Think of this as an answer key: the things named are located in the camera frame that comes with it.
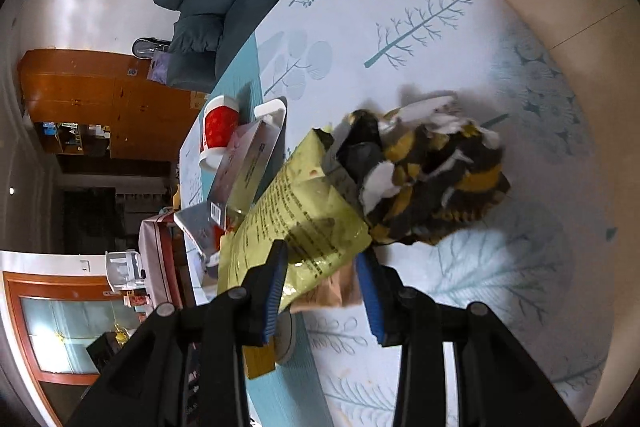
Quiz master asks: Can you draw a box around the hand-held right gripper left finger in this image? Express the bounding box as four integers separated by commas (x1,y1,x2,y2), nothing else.
65,239,290,427

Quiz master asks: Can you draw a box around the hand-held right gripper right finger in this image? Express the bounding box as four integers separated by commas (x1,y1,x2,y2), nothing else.
354,251,581,427

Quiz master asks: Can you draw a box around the brown paper bag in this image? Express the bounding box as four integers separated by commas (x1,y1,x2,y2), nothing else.
290,264,363,314

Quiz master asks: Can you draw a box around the yellow-green snack bag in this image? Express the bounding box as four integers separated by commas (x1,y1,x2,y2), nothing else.
217,124,373,313

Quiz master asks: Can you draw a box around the black and gold wrapper bundle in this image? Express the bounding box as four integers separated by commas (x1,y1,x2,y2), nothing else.
322,94,512,245

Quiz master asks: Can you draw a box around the side table with pink cloth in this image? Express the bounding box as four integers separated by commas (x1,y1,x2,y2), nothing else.
137,210,201,308

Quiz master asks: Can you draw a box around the grey flat box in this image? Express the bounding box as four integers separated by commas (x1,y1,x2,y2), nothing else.
207,120,286,228

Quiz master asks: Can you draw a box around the white appliance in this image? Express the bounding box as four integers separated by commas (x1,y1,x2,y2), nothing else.
105,249,146,293

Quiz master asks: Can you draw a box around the red and white paper cup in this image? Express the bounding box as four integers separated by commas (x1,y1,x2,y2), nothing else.
199,94,240,170

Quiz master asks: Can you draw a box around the long white box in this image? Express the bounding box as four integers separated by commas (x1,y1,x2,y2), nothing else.
254,97,288,128

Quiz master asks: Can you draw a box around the wooden glass door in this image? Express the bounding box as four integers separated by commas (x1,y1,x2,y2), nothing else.
2,271,146,413

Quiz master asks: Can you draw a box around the purple shopping bag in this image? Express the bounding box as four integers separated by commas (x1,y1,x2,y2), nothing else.
147,52,173,83

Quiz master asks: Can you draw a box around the wooden cabinet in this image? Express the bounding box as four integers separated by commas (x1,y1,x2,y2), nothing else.
19,48,208,160

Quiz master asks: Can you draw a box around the standing fan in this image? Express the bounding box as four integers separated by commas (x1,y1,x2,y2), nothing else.
132,36,171,59

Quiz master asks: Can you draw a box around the tree print tablecloth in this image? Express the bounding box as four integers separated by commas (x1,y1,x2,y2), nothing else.
179,0,626,427

